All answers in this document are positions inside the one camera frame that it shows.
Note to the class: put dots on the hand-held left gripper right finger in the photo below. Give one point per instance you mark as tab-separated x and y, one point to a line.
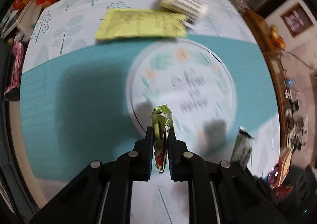
172	157

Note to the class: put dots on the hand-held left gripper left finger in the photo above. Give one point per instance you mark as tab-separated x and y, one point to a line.
149	154

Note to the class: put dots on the green wrapper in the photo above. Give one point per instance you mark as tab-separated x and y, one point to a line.
161	119

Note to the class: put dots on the green white packet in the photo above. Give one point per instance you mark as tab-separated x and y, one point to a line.
242	147

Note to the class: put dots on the round printed paper plate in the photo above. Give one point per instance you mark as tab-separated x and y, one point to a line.
185	85

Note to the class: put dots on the blue toy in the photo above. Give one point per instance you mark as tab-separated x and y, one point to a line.
289	82

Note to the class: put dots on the long wooden sideboard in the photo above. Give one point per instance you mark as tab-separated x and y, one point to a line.
278	77

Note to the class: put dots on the yellow-green packet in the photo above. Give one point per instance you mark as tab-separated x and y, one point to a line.
138	24

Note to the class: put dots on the small wooden cabinet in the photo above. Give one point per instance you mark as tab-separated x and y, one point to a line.
257	30

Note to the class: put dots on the fruit bowl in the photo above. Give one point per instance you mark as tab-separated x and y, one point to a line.
276	34

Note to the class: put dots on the pink patterned hoverboard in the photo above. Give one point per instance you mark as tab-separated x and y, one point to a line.
16	65

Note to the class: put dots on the wall niche with pink items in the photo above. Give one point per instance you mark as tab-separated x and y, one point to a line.
296	19

